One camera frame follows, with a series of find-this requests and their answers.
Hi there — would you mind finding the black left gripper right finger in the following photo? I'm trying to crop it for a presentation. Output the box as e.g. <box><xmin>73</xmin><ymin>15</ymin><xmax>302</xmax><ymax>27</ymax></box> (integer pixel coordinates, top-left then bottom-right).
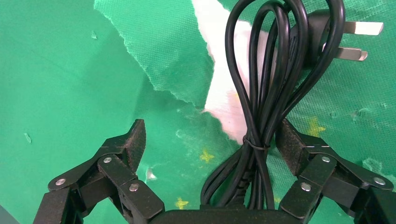
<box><xmin>275</xmin><ymin>119</ymin><xmax>395</xmax><ymax>224</ymax></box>

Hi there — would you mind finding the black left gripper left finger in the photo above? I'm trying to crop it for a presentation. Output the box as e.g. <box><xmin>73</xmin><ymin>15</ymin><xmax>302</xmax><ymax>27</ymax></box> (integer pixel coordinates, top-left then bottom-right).
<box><xmin>32</xmin><ymin>119</ymin><xmax>165</xmax><ymax>224</ymax></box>

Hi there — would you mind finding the black power cable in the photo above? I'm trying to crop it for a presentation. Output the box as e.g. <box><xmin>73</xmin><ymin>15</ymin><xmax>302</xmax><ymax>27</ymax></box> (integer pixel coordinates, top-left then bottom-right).
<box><xmin>200</xmin><ymin>0</ymin><xmax>384</xmax><ymax>211</ymax></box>

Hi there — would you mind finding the torn green table cloth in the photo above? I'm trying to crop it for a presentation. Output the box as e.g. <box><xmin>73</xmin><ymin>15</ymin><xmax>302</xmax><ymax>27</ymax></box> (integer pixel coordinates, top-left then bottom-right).
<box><xmin>0</xmin><ymin>0</ymin><xmax>396</xmax><ymax>224</ymax></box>

